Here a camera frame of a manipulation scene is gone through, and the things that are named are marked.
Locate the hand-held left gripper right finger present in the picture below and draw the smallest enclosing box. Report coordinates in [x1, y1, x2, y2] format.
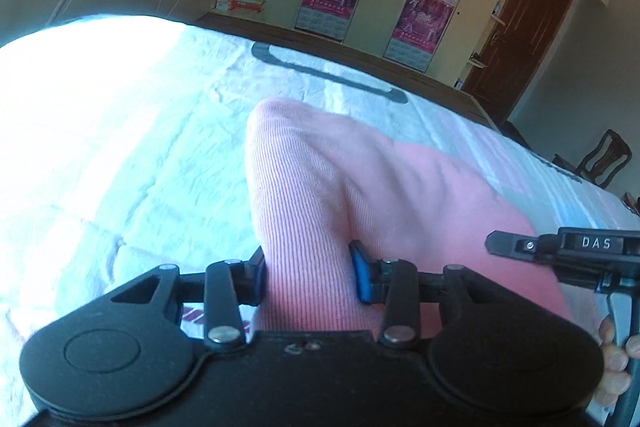
[348, 240, 501, 349]

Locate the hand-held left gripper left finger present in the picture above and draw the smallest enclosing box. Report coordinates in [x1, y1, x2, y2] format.
[111, 246, 267, 351]

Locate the white printed bedsheet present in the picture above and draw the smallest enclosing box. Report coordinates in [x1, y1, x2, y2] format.
[0, 14, 640, 427]

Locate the dark wooden chair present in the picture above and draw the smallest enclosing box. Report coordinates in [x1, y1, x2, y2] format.
[577, 129, 632, 188]

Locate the pink knit sweater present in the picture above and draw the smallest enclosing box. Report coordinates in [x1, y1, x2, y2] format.
[245, 97, 613, 358]

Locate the white and red cardboard box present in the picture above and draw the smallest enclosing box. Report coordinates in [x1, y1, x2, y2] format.
[215, 0, 267, 14]

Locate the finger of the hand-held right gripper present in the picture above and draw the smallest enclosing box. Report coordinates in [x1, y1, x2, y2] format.
[485, 230, 559, 264]

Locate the cream corner shelf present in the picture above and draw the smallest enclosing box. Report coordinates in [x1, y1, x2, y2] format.
[452, 0, 529, 88]

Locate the person's right hand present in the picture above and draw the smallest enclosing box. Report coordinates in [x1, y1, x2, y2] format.
[592, 314, 640, 408]

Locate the brown wooden door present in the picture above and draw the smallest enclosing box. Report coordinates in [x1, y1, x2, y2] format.
[462, 0, 576, 124]

